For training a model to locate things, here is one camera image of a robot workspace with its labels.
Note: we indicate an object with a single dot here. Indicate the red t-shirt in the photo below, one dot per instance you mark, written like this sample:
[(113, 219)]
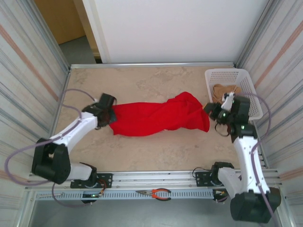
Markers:
[(154, 116)]

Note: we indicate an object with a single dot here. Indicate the tan crumpled cloth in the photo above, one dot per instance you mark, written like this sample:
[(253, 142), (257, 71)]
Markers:
[(219, 91)]

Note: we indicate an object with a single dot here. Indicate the aluminium table edge bar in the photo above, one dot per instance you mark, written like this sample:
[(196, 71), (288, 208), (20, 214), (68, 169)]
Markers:
[(151, 64)]

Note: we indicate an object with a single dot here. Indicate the aluminium mounting rail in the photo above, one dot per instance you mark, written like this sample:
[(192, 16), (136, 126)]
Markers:
[(154, 177)]

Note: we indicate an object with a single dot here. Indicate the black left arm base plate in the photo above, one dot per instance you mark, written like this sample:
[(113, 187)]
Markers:
[(106, 179)]

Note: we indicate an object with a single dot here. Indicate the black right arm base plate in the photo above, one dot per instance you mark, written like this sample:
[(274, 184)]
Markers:
[(201, 178)]

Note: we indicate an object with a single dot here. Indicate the white plastic perforated basket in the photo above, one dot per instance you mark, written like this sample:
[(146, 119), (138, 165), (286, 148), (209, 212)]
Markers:
[(225, 76)]

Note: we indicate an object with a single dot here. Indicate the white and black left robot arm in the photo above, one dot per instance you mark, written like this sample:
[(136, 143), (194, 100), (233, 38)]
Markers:
[(78, 127)]

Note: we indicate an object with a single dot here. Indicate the wooden door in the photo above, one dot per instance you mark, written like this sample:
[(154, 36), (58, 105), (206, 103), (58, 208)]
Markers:
[(61, 19)]

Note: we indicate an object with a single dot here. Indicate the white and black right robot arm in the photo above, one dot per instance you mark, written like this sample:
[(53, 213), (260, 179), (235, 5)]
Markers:
[(246, 160)]

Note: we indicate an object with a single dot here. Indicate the aluminium frame post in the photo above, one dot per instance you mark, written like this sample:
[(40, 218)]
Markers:
[(48, 35), (256, 30)]

